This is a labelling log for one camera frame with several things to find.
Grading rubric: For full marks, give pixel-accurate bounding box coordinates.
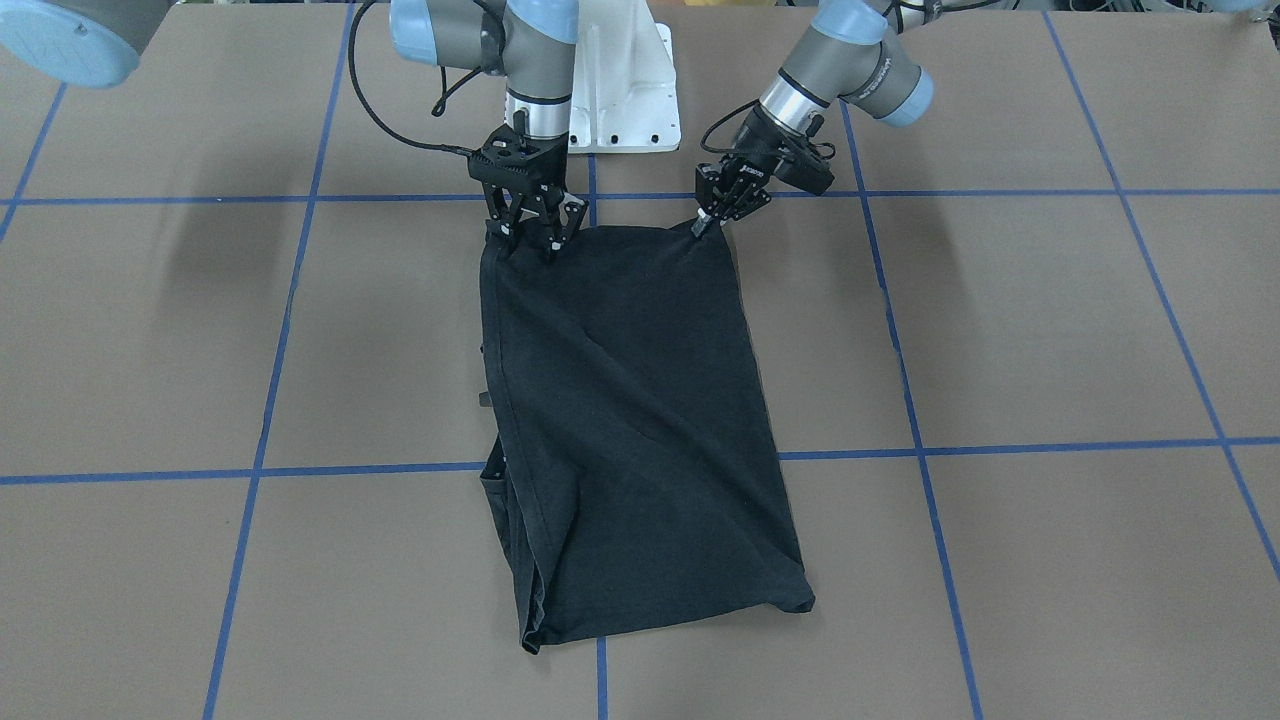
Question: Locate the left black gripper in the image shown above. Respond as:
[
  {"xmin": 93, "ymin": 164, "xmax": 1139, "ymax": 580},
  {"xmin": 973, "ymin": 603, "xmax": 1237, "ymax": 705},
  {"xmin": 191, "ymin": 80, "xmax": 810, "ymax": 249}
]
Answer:
[{"xmin": 690, "ymin": 105, "xmax": 801, "ymax": 240}]

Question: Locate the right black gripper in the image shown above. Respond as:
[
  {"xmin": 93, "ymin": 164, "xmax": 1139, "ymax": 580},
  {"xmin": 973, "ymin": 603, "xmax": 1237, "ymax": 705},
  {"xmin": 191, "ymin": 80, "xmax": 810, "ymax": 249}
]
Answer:
[{"xmin": 483, "ymin": 179, "xmax": 589, "ymax": 264}]

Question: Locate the black t-shirt with logo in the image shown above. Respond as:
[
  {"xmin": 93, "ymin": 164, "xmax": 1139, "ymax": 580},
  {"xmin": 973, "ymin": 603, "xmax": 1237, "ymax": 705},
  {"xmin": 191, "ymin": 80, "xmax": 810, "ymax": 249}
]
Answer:
[{"xmin": 479, "ymin": 223, "xmax": 815, "ymax": 653}]

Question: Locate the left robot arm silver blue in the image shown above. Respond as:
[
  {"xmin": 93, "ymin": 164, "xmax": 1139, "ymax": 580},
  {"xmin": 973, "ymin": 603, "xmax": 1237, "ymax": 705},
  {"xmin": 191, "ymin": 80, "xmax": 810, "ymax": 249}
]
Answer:
[{"xmin": 690, "ymin": 1, "xmax": 934, "ymax": 238}]

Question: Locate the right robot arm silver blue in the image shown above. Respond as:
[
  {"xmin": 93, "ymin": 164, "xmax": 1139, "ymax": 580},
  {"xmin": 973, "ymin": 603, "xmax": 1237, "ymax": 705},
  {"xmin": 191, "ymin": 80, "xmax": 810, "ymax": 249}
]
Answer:
[{"xmin": 1, "ymin": 1, "xmax": 588, "ymax": 258}]

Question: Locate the brown paper table cover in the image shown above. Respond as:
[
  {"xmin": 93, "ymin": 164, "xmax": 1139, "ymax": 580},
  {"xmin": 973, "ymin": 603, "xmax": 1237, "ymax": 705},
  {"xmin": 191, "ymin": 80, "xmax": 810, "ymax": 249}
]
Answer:
[{"xmin": 0, "ymin": 0, "xmax": 1280, "ymax": 720}]

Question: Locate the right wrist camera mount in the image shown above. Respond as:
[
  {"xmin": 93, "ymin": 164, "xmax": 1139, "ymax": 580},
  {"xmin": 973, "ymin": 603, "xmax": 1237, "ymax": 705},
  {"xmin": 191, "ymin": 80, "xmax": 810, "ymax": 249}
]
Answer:
[{"xmin": 467, "ymin": 126, "xmax": 570, "ymax": 193}]

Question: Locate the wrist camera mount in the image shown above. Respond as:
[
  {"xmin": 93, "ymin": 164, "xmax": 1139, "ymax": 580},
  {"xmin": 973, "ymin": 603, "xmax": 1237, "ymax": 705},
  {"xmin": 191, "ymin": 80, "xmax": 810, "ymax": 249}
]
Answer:
[
  {"xmin": 773, "ymin": 114, "xmax": 835, "ymax": 196},
  {"xmin": 467, "ymin": 126, "xmax": 570, "ymax": 193}
]

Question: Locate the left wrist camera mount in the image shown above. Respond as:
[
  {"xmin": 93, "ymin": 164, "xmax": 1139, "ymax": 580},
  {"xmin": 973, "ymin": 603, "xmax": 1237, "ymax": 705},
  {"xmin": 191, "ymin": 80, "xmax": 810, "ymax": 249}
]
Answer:
[{"xmin": 773, "ymin": 114, "xmax": 835, "ymax": 196}]

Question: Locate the white camera mast post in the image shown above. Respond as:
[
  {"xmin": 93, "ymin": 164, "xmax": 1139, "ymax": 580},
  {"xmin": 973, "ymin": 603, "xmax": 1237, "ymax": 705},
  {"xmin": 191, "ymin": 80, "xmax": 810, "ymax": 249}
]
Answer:
[{"xmin": 570, "ymin": 1, "xmax": 682, "ymax": 155}]

